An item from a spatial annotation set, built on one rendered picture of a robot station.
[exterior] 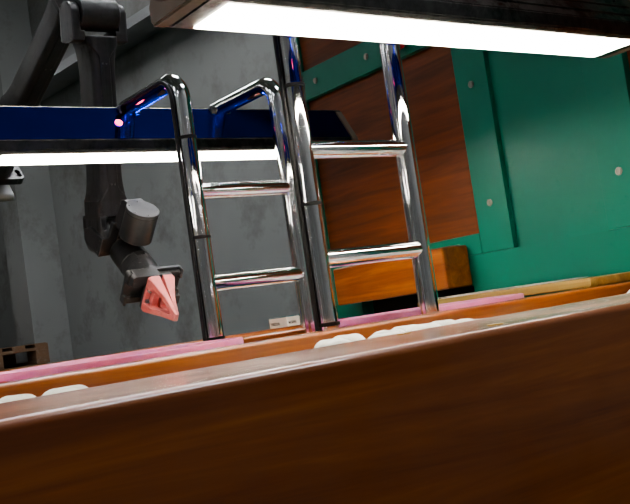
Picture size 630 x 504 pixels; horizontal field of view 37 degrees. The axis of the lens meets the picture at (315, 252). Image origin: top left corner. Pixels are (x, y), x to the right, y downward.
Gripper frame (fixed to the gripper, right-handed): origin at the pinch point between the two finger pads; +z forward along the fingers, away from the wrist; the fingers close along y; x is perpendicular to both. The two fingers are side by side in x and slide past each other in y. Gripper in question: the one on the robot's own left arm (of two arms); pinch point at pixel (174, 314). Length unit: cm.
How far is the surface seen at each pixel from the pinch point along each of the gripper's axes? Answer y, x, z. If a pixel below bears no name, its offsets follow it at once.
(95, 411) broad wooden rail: -59, -65, 83
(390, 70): 2, -55, 27
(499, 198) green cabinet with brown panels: 43, -30, 18
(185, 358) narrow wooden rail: -33, -38, 51
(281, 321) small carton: 27.2, 9.2, -4.9
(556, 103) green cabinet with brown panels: 44, -48, 20
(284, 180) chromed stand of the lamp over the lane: 2.2, -33.2, 14.5
